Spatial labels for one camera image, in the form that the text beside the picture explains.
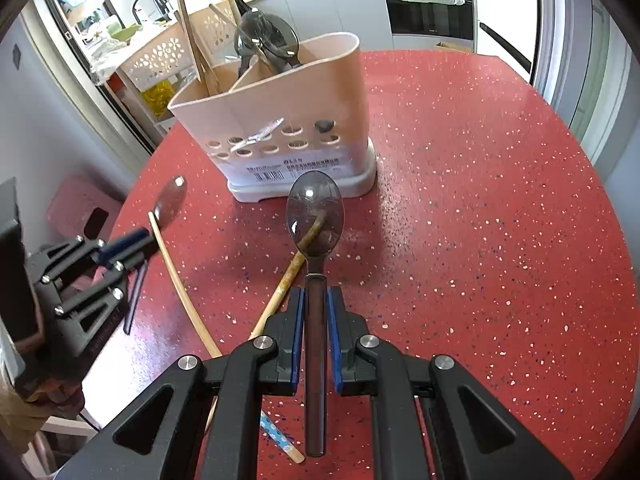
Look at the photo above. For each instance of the black built-in oven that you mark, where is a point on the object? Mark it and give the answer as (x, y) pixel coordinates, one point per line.
(430, 15)

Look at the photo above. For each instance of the white fridge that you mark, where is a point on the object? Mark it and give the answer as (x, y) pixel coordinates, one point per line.
(505, 10)

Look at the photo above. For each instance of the clear plastic bag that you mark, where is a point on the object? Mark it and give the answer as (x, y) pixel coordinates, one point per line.
(107, 60)

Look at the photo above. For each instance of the grey base cabinet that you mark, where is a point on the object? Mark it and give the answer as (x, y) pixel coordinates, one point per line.
(340, 15)

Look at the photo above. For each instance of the beige plastic utensil holder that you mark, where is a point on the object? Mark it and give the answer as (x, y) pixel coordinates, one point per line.
(290, 110)

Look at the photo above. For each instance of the black wall switch panel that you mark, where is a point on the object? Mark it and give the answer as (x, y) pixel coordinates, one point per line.
(16, 55)

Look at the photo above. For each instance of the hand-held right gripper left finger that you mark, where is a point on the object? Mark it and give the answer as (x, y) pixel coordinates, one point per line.
(298, 340)

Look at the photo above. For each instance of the green bowl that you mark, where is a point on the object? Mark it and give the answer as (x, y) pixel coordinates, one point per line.
(127, 34)

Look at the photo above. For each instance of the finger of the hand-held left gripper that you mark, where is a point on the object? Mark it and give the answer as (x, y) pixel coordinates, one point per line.
(117, 274)
(125, 243)

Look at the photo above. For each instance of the pink plastic stool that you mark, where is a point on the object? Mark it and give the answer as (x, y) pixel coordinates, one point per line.
(75, 200)

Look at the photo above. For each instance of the dark grey spoon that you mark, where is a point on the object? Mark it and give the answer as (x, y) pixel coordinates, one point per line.
(252, 35)
(280, 42)
(170, 199)
(314, 210)

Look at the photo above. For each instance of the beige flower-pattern trolley rack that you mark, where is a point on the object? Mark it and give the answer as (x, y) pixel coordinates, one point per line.
(160, 55)

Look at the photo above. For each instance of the person's left forearm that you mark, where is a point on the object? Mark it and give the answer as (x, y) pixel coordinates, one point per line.
(35, 420)

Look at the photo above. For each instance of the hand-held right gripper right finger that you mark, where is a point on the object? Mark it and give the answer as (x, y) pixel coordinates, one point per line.
(334, 340)

